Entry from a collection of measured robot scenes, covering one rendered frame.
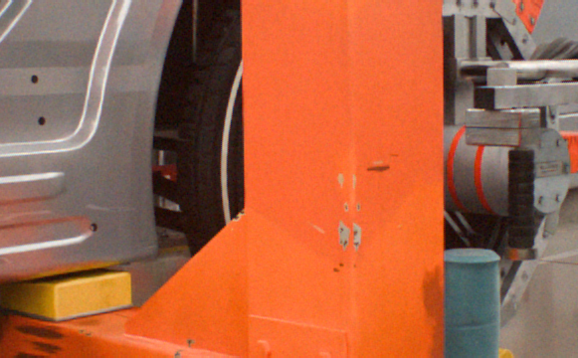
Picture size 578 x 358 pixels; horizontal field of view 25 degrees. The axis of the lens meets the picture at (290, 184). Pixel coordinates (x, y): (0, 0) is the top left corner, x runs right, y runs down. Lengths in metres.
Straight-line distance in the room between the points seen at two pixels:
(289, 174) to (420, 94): 0.17
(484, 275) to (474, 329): 0.08
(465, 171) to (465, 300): 0.20
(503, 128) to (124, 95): 0.51
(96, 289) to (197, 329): 0.27
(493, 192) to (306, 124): 0.61
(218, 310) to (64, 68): 0.43
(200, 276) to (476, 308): 0.48
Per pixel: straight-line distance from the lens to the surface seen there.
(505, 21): 2.09
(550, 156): 1.93
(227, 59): 1.94
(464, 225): 2.20
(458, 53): 1.97
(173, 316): 1.57
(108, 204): 1.77
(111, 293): 1.79
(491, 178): 1.90
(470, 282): 1.84
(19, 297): 1.80
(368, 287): 1.35
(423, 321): 1.43
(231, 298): 1.49
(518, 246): 1.75
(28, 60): 1.71
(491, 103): 1.73
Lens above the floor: 1.02
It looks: 6 degrees down
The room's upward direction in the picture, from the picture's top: 1 degrees counter-clockwise
